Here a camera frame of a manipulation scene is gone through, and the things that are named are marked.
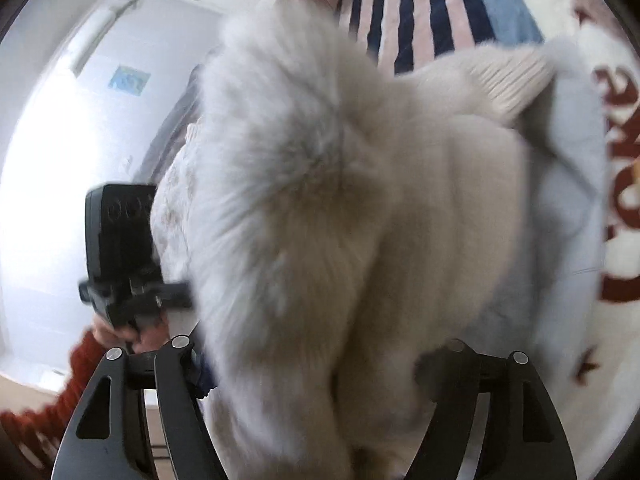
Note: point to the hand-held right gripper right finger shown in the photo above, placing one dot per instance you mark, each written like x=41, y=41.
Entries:
x=470, y=385

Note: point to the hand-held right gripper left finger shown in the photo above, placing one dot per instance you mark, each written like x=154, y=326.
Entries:
x=175, y=385

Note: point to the striped plush blanket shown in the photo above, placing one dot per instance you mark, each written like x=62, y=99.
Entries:
x=425, y=10

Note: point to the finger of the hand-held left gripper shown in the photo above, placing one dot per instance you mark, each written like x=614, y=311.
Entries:
x=175, y=295

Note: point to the person's left hand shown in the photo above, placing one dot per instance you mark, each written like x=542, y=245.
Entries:
x=150, y=337

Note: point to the blue wall poster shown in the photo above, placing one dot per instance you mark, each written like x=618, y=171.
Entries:
x=129, y=80

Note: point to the white fluffy coat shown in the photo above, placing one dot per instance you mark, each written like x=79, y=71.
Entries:
x=325, y=210

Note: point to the white wall duct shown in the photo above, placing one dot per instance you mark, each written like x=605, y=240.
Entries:
x=102, y=35

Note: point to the light blue hooded jacket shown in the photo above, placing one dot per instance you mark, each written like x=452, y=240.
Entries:
x=565, y=175

